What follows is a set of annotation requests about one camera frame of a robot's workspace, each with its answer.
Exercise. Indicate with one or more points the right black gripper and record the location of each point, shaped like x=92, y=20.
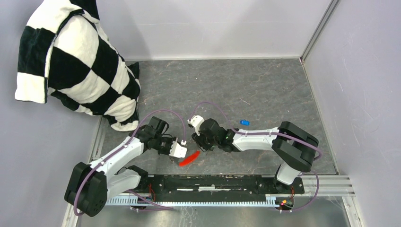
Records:
x=199, y=140

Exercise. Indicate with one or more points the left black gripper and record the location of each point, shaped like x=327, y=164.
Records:
x=167, y=152

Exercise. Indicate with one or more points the metal key holder red handle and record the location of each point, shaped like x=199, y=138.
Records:
x=186, y=161

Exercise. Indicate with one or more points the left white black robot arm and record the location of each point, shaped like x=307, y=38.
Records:
x=91, y=185

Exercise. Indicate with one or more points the key with blue tag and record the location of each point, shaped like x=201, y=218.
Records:
x=244, y=122

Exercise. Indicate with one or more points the black white checkered cloth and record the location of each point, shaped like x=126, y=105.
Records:
x=65, y=53

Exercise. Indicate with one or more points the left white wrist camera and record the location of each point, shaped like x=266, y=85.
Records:
x=178, y=149

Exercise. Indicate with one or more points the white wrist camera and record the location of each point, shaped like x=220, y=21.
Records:
x=196, y=122
x=178, y=149

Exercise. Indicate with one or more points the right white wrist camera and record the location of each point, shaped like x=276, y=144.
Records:
x=196, y=122

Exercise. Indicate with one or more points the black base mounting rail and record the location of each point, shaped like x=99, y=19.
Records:
x=215, y=188

